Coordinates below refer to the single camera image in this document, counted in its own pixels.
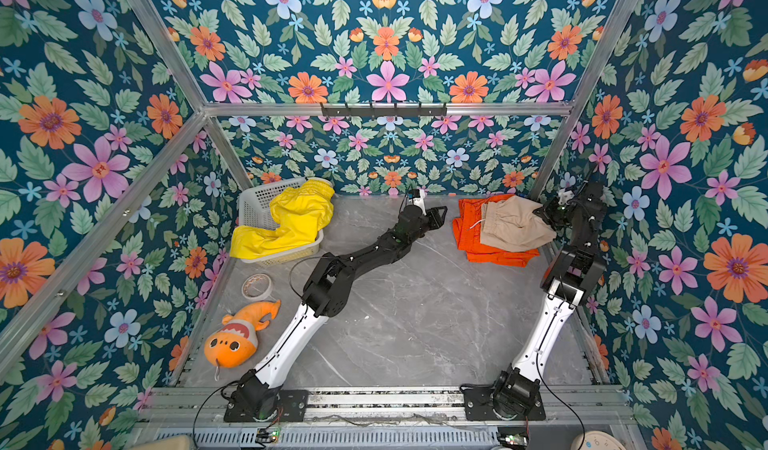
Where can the orange fish plush toy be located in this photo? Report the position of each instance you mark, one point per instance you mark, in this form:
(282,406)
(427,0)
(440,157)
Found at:
(237,340)

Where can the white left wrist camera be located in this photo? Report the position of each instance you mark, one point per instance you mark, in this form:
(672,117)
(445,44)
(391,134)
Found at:
(416,197)

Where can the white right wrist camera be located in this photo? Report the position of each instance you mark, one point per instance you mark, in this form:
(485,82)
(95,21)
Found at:
(564,197)

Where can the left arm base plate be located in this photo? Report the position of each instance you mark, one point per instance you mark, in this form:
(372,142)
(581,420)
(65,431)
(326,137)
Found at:
(267,406)

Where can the white plastic laundry basket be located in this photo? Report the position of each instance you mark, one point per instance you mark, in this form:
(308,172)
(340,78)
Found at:
(254,211)

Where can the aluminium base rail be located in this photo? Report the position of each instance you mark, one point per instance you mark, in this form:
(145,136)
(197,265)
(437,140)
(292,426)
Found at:
(387,418)

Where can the black hook rail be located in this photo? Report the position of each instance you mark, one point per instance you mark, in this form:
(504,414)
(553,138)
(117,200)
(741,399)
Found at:
(378,110)

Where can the tape roll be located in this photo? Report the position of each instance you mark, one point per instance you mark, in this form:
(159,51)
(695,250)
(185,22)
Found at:
(257,287)

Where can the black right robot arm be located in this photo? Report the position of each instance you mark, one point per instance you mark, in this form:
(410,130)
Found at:
(570,279)

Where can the beige shorts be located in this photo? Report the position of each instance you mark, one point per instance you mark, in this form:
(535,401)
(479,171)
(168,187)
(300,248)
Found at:
(512,225)

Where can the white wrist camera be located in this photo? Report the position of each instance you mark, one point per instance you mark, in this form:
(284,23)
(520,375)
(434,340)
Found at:
(564,197)
(416,197)

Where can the yellow shorts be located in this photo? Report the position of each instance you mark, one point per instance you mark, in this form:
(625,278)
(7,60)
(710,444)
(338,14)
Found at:
(299,212)

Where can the white round device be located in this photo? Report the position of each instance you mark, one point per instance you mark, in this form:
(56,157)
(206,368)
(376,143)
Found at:
(596,440)

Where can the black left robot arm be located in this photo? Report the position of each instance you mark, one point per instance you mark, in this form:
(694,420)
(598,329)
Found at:
(325,294)

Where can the aluminium frame post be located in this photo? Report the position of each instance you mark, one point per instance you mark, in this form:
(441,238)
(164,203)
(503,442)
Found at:
(156,30)

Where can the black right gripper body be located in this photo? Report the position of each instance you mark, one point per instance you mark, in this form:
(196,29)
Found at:
(559,213)

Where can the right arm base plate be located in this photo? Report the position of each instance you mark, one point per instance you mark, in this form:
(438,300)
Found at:
(484,403)

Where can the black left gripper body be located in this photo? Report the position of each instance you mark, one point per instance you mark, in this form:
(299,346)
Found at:
(428,221)

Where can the orange shorts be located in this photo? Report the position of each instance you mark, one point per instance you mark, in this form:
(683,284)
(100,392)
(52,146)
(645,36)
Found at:
(467,233)

